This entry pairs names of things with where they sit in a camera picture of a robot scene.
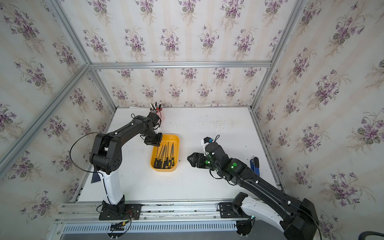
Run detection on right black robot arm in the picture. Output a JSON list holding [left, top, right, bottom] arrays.
[[187, 138, 319, 240]]

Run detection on dark blue notebook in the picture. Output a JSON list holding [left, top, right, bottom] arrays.
[[91, 170, 102, 184]]

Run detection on yellow plastic storage tray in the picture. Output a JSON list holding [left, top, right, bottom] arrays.
[[150, 134, 180, 172]]

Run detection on blue handled tool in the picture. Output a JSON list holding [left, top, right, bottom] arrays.
[[250, 157, 260, 176]]

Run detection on pens in cup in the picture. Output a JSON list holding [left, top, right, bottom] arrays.
[[150, 102, 163, 113]]

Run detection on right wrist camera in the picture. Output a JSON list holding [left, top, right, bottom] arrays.
[[201, 137, 215, 157]]

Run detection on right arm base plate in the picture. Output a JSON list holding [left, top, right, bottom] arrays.
[[217, 202, 249, 219]]

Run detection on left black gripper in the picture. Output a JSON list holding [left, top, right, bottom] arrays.
[[142, 129, 163, 146]]

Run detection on aluminium mounting rail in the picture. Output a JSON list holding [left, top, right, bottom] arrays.
[[55, 199, 233, 223]]

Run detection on yellow-black file tool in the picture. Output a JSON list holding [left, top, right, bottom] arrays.
[[156, 145, 165, 169], [163, 144, 171, 169], [170, 144, 175, 168], [154, 143, 163, 168], [153, 147, 160, 169], [161, 145, 167, 169]]

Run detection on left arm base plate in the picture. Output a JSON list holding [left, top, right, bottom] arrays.
[[99, 200, 143, 221]]

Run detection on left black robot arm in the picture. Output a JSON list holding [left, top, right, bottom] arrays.
[[90, 111, 163, 214]]

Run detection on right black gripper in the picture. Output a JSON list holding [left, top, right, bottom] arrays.
[[185, 152, 221, 173]]

